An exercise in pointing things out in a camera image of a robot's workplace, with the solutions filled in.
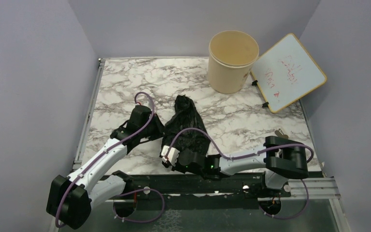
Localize black plastic trash bag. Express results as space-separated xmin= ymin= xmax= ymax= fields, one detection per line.
xmin=160 ymin=94 xmax=211 ymax=161

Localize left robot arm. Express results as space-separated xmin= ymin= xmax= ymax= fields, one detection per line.
xmin=46 ymin=105 xmax=164 ymax=230

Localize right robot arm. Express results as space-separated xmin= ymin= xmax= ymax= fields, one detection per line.
xmin=161 ymin=136 xmax=311 ymax=197

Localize beige round trash bin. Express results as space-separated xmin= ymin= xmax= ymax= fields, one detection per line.
xmin=207 ymin=30 xmax=259 ymax=94

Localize small grey metal piece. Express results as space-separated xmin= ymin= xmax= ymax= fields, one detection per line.
xmin=274 ymin=129 xmax=289 ymax=139

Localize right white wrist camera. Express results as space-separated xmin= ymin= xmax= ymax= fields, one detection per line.
xmin=160 ymin=145 xmax=179 ymax=168

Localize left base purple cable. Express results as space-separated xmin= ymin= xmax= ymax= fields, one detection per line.
xmin=113 ymin=187 xmax=166 ymax=224

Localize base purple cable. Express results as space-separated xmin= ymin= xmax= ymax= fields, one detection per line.
xmin=258 ymin=179 xmax=310 ymax=221
xmin=113 ymin=187 xmax=166 ymax=224

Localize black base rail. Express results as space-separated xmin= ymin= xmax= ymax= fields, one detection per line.
xmin=96 ymin=172 xmax=313 ymax=210

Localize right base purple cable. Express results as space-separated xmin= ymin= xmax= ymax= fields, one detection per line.
xmin=258 ymin=179 xmax=310 ymax=221

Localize white board with wooden frame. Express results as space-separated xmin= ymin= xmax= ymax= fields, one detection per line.
xmin=251 ymin=33 xmax=327 ymax=113

